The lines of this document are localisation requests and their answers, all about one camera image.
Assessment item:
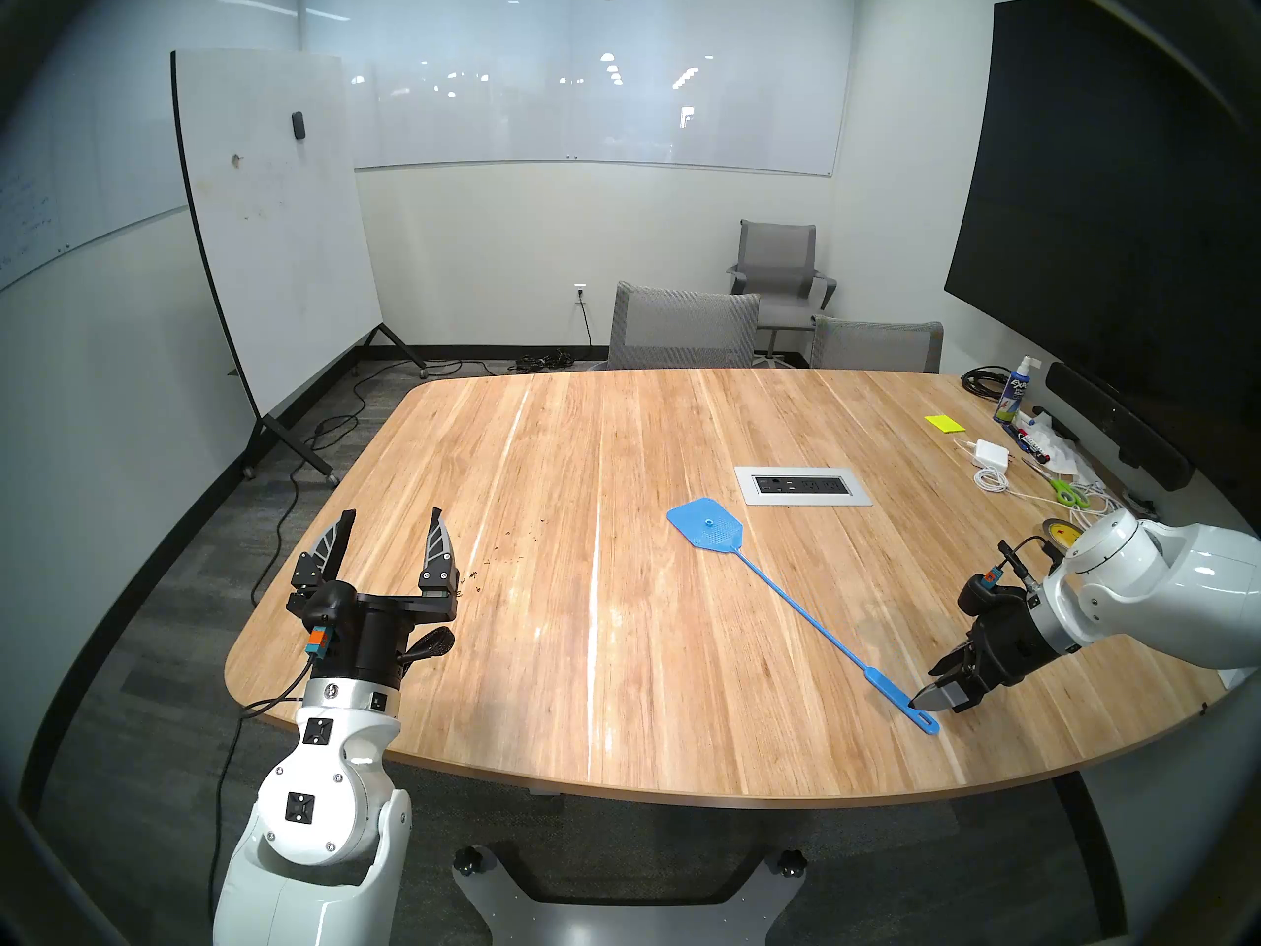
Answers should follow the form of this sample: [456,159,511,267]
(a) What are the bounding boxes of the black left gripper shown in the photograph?
[289,507,461,685]

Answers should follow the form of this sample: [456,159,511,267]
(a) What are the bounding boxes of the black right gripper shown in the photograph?
[910,574,1061,715]

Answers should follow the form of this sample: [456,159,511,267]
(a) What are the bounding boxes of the blue plastic fly swatter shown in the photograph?
[666,498,941,736]

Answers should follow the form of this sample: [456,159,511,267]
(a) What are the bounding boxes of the black table leg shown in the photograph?
[1054,772,1129,940]

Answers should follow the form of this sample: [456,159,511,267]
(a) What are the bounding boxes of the grey table power outlet box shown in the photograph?
[734,465,874,507]

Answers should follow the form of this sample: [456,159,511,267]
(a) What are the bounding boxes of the crumpled white cloth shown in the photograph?
[1015,409,1104,487]

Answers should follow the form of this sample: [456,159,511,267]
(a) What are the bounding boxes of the whiteboard cleaner spray bottle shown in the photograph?
[993,355,1041,426]

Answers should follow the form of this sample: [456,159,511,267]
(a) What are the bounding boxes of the black video sound bar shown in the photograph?
[1044,361,1196,492]

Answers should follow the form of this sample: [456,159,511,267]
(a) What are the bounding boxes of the freestanding whiteboard with black stand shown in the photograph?
[170,49,430,489]

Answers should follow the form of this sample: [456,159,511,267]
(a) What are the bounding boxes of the grey mesh office chair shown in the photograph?
[607,281,762,371]
[810,315,945,374]

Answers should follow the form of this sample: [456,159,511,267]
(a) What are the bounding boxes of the grey armrest office chair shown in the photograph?
[727,219,838,364]

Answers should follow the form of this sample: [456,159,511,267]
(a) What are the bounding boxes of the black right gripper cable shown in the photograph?
[995,538,1065,590]

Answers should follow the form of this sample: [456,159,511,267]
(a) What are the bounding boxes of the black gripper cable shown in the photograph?
[207,656,318,920]
[995,538,1065,590]

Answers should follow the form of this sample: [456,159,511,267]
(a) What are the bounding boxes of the long black floor cable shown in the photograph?
[248,358,508,605]

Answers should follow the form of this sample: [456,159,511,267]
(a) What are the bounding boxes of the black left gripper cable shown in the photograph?
[207,656,318,920]

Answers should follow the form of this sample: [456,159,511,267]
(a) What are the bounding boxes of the white charging cable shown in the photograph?
[951,437,1134,523]

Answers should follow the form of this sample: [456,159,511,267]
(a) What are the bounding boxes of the green handled scissors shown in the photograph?
[1022,456,1092,511]

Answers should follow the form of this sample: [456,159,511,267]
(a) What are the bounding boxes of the wall whiteboard with blue writing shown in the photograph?
[0,0,306,295]

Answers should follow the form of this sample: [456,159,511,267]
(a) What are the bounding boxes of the large black wall screen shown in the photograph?
[944,0,1261,502]

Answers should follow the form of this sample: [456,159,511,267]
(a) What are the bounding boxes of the wide glass wall whiteboard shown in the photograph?
[300,0,858,178]

